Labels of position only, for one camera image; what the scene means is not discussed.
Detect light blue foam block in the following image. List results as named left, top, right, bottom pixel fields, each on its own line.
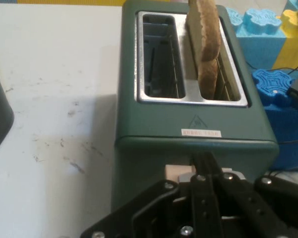
left=225, top=7, right=288, bottom=72

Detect black coffee machine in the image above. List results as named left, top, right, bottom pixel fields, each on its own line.
left=0, top=58, right=15, bottom=160

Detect yellow foam block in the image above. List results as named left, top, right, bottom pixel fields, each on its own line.
left=272, top=9, right=298, bottom=70

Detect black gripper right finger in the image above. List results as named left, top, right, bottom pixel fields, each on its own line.
left=208, top=151, right=298, bottom=238

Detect green toaster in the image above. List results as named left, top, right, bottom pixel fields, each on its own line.
left=111, top=4, right=280, bottom=225

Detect beige toaster lever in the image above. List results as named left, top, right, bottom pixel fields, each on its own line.
left=164, top=163, right=233, bottom=185

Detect toasted bread slice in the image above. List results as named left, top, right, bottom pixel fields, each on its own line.
left=197, top=58, right=219, bottom=100
left=184, top=0, right=222, bottom=80

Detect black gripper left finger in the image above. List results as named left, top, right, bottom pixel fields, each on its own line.
left=79, top=151, right=224, bottom=238

